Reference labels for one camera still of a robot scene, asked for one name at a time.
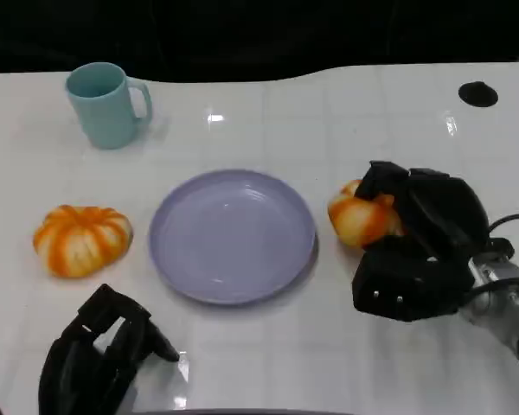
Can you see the lilac plate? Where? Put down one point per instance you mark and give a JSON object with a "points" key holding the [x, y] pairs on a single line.
{"points": [[232, 238]]}

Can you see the orange white toy bread roll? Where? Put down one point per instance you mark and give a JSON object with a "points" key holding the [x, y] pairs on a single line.
{"points": [[363, 218], [83, 241]]}

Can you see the pale green mug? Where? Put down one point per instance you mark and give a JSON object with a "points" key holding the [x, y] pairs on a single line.
{"points": [[104, 106]]}

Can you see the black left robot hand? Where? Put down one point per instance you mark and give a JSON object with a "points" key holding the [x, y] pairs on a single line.
{"points": [[86, 363]]}

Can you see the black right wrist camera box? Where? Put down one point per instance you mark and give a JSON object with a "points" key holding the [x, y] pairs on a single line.
{"points": [[398, 281]]}

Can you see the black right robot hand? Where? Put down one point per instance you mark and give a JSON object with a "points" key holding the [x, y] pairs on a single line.
{"points": [[441, 212]]}

